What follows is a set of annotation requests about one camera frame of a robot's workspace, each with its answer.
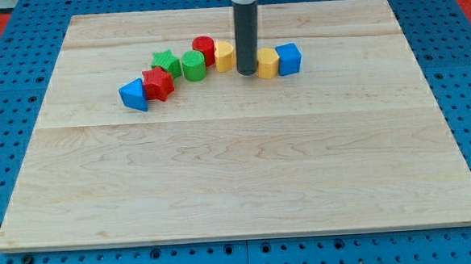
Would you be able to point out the yellow hexagon block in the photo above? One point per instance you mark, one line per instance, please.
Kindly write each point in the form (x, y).
(268, 63)

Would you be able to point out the blue cube block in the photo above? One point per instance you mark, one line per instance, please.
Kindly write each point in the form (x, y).
(290, 59)

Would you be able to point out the yellow half-round block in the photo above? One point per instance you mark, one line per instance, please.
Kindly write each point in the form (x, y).
(224, 56)

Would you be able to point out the green cylinder block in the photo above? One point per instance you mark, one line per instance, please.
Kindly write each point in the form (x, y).
(194, 66)

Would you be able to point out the red star block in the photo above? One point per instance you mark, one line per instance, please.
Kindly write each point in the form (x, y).
(157, 84)

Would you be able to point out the red cylinder block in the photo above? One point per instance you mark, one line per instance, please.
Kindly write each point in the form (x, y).
(206, 46)

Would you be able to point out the green star block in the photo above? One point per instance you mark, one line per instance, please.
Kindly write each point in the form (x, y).
(168, 62)

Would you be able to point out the blue triangle block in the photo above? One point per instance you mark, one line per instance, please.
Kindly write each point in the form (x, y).
(133, 96)

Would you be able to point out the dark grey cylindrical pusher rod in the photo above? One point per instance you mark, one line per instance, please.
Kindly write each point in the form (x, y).
(245, 29)

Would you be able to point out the light wooden board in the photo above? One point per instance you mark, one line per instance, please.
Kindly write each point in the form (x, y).
(353, 143)

